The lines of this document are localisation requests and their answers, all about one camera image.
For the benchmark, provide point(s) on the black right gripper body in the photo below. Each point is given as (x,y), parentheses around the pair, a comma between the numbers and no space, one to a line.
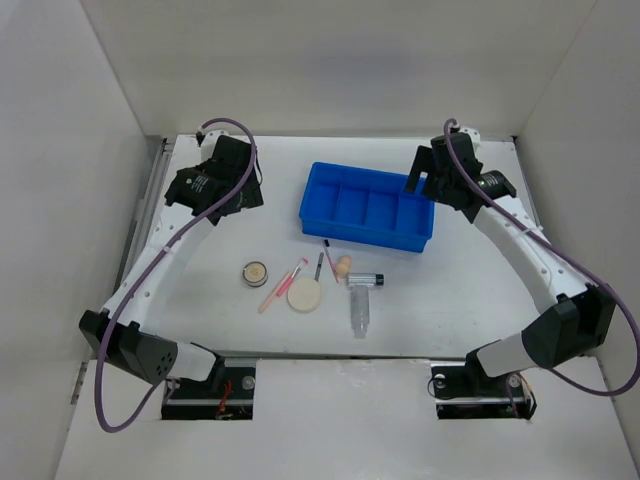
(439,184)

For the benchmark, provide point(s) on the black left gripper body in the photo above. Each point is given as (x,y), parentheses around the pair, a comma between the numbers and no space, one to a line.
(248,196)

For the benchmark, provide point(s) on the round powder compact jar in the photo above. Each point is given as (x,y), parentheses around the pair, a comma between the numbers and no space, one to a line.
(255,274)

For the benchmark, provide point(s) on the pink mascara wand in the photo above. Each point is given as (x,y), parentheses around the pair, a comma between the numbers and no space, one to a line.
(326,246)

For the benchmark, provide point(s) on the beige makeup sponge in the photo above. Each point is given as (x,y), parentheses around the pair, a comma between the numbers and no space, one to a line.
(343,266)

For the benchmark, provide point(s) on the clear tube black cap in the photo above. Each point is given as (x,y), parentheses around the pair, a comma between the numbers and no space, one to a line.
(365,279)

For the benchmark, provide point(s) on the grey striped brow pencil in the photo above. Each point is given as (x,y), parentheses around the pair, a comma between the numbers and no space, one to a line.
(319,266)

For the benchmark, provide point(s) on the clear plastic bottle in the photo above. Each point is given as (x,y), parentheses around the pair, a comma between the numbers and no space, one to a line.
(360,314)

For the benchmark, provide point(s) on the round white powder puff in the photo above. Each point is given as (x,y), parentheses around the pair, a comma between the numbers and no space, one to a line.
(304,295)

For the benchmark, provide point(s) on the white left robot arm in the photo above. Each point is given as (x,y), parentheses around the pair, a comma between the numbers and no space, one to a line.
(136,307)

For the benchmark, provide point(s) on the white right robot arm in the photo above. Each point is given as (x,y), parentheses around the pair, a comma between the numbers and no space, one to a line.
(575,307)

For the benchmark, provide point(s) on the peach makeup stick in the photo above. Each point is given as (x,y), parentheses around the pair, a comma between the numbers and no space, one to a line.
(273,294)

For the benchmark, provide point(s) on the pink makeup brush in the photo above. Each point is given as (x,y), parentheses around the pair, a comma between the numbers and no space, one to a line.
(289,280)

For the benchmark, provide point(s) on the blue divided plastic tray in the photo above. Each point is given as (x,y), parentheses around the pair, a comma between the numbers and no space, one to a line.
(366,206)

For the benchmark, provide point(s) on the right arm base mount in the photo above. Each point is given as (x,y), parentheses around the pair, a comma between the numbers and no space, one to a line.
(460,395)

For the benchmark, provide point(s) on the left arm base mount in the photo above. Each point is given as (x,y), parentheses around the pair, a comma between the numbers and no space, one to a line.
(228,397)

